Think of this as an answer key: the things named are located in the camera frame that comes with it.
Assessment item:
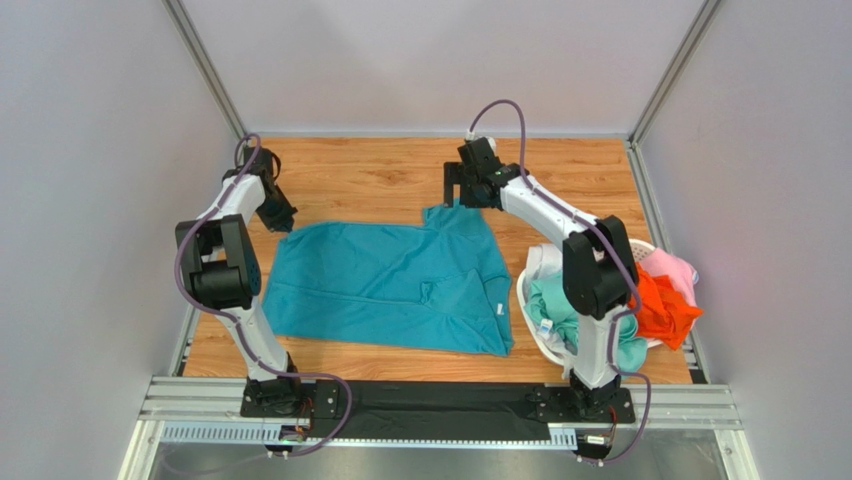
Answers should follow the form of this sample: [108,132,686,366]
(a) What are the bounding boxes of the teal blue t-shirt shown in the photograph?
[262,205,514,357]

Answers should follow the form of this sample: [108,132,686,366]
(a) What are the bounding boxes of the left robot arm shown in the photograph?
[175,145,305,418]

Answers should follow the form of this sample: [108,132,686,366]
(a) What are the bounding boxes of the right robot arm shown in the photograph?
[444,133,639,423]

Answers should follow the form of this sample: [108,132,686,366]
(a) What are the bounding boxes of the white t-shirt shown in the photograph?
[516,244,577,379]

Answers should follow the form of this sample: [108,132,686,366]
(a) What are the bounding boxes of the mint green t-shirt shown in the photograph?
[524,272,648,372]

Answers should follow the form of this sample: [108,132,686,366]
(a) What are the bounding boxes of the white laundry basket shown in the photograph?
[516,244,662,372]

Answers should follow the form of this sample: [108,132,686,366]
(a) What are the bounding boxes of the pink t-shirt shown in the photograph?
[640,248,699,307]

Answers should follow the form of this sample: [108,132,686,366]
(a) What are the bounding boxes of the orange t-shirt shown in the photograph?
[634,265,704,349]

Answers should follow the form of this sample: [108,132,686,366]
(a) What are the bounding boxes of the aluminium frame rail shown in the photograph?
[120,377,758,479]

